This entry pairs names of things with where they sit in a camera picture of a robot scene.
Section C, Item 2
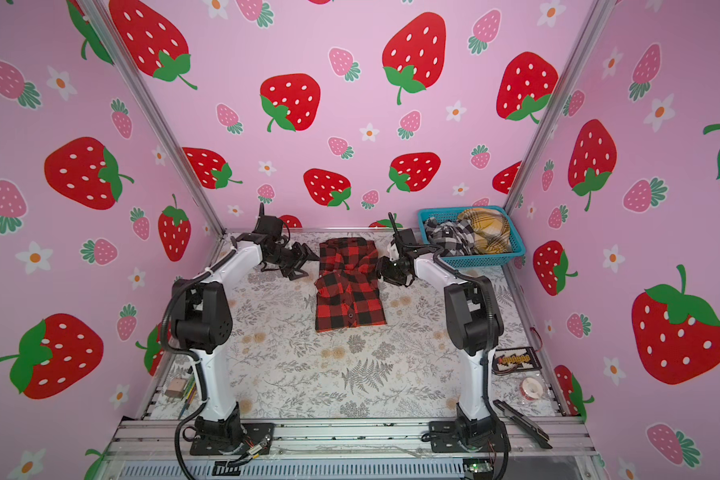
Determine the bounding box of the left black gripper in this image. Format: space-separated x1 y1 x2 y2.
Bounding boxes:
268 242 321 280

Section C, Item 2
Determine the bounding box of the red black plaid shirt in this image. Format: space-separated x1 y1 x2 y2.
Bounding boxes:
314 237 386 333

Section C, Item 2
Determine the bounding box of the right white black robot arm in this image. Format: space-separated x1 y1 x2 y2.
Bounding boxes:
378 255 511 453

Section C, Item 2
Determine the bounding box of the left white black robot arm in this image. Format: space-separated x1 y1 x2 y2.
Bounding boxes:
161 233 319 453

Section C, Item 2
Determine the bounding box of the white black plaid shirt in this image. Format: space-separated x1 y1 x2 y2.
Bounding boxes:
424 217 477 257

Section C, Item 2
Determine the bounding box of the yellow plaid shirt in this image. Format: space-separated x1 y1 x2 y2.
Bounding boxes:
458 208 513 255

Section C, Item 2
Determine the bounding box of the teal plastic basket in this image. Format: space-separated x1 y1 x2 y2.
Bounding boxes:
418 206 526 268

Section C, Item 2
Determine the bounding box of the black device with orange label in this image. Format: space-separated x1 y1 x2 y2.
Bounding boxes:
492 346 542 375

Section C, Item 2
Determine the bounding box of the small tools bundle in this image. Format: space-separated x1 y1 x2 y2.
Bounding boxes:
161 373 196 419

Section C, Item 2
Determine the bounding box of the clear tape roll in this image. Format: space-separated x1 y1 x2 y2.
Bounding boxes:
520 377 546 401

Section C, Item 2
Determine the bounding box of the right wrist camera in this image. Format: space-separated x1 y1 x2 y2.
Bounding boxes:
388 212 417 260

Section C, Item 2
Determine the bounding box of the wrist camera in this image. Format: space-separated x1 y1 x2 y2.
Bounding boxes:
253 202 285 242
388 212 417 260

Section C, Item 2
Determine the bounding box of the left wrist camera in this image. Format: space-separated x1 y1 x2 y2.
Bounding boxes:
253 202 285 242

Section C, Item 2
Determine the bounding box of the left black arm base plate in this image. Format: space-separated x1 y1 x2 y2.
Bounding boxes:
190 422 275 456

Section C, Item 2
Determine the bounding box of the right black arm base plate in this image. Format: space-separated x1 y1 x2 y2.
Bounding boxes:
420 419 511 453

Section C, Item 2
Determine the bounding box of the black flat bracket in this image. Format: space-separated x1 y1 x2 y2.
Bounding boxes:
493 400 552 450

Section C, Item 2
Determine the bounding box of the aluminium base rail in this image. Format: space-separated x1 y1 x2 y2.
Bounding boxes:
105 417 597 461

